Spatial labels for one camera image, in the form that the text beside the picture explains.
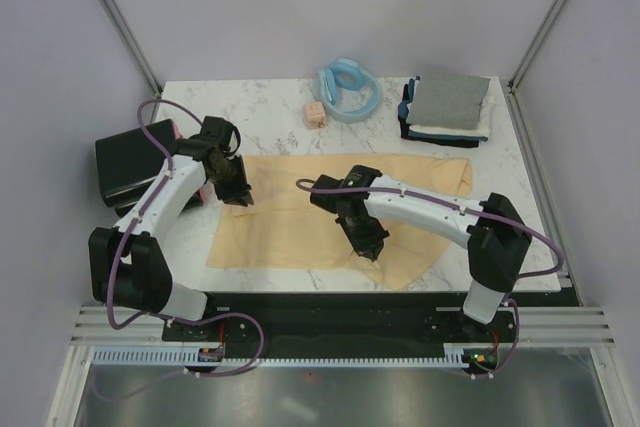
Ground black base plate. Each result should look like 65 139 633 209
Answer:
102 290 584 361

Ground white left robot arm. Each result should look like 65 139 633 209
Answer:
89 128 253 340

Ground aluminium frame post left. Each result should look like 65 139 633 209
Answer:
98 0 163 97

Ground aluminium frame post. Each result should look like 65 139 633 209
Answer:
504 0 601 93
98 0 163 97

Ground aluminium frame rail front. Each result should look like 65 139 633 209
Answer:
71 307 614 347

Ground white slotted cable duct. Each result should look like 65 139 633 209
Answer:
92 344 499 368

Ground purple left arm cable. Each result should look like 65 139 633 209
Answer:
92 99 266 403

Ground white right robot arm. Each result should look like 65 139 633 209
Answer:
308 165 532 341

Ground black pink drawer organizer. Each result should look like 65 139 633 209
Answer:
95 128 165 218

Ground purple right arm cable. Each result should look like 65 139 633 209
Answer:
294 176 566 381

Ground small pink cube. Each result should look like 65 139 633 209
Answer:
303 101 327 130

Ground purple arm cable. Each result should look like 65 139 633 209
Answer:
294 176 566 381
92 99 266 403

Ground yellow t shirt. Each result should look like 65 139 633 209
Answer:
207 153 472 290

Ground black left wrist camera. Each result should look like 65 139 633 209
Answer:
200 116 241 156

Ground aluminium frame post right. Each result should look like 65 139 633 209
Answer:
504 0 601 93

